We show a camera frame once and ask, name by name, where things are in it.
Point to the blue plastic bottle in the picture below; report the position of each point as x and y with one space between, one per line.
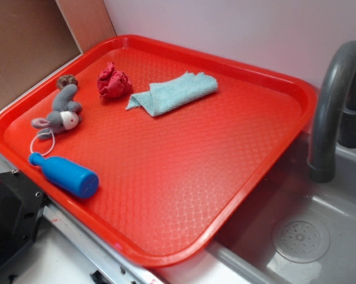
70 176

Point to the red plastic tray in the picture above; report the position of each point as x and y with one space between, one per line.
167 184

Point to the grey curved faucet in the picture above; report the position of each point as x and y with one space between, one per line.
335 116

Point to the brown cardboard panel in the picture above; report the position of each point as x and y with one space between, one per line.
38 37

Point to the light blue towel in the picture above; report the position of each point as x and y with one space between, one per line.
167 96

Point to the brown rock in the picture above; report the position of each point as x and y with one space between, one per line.
65 80

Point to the grey plush bunny toy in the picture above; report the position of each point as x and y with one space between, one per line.
63 117

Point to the crumpled red cloth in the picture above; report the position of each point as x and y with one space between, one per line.
112 83

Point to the grey plastic sink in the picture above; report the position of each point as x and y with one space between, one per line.
244 243

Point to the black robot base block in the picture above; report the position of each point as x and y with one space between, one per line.
21 207

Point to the round sink drain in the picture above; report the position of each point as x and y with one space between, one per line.
300 238

